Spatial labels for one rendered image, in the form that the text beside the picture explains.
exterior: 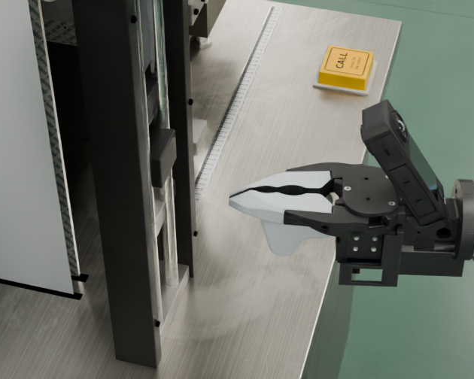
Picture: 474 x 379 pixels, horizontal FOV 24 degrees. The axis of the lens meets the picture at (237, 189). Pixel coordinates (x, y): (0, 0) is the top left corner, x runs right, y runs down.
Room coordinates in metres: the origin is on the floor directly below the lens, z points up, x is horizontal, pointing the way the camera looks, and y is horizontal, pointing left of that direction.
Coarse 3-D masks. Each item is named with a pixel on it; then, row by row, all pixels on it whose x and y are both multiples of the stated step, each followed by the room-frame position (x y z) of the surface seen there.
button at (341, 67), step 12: (336, 48) 1.33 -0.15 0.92; (348, 48) 1.33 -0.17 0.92; (324, 60) 1.30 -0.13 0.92; (336, 60) 1.30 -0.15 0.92; (348, 60) 1.30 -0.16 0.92; (360, 60) 1.30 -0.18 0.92; (372, 60) 1.31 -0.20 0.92; (324, 72) 1.27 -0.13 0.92; (336, 72) 1.27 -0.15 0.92; (348, 72) 1.27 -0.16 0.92; (360, 72) 1.27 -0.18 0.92; (336, 84) 1.27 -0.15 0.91; (348, 84) 1.26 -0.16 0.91; (360, 84) 1.26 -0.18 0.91
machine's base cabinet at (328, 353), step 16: (336, 272) 1.15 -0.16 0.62; (336, 288) 1.17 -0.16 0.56; (352, 288) 1.40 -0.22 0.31; (336, 304) 1.19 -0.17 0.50; (336, 320) 1.21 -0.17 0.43; (320, 336) 1.04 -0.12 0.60; (336, 336) 1.23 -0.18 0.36; (320, 352) 1.05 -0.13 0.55; (336, 352) 1.25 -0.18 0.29; (320, 368) 1.07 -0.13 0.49; (336, 368) 1.28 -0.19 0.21
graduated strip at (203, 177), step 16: (272, 16) 1.45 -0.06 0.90; (272, 32) 1.40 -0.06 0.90; (256, 48) 1.36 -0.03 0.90; (256, 64) 1.32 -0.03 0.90; (240, 80) 1.28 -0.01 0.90; (240, 96) 1.25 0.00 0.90; (224, 112) 1.21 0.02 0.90; (224, 128) 1.17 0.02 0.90; (224, 144) 1.14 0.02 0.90; (208, 160) 1.11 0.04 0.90; (208, 176) 1.07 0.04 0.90
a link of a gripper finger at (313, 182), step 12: (264, 180) 0.70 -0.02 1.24; (276, 180) 0.70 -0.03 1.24; (288, 180) 0.70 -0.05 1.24; (300, 180) 0.70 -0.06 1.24; (312, 180) 0.70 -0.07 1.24; (324, 180) 0.70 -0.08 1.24; (240, 192) 0.69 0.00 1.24; (264, 192) 0.70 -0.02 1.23; (288, 192) 0.70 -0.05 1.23; (300, 192) 0.69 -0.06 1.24; (312, 192) 0.69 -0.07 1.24; (324, 192) 0.70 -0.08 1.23
